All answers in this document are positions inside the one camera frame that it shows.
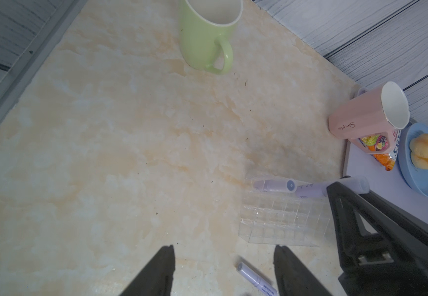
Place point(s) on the green mug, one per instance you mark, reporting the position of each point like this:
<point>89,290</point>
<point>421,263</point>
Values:
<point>205,29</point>

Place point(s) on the blue plate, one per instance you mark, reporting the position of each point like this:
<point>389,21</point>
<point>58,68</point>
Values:
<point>416,178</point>

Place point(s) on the bread roll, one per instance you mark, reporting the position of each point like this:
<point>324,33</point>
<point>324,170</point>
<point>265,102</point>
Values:
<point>419,151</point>

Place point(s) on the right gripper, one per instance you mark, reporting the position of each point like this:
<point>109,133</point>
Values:
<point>383,249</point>

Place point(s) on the lavender tray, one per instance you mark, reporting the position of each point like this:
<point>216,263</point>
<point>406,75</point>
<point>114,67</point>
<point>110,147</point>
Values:
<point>405,185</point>

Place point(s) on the pink mug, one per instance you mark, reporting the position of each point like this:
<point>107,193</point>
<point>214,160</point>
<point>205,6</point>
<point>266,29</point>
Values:
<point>378,111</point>

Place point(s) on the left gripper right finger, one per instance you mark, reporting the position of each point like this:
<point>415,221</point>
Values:
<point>293,277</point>

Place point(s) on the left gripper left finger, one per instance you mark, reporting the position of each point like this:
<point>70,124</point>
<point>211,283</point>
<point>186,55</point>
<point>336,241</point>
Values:
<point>156,278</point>

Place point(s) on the clear acrylic lipstick organizer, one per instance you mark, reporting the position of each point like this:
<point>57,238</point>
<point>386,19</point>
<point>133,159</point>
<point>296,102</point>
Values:
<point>279,218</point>

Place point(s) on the colourful snack bag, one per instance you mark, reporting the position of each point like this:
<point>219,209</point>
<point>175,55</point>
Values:
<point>387,150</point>

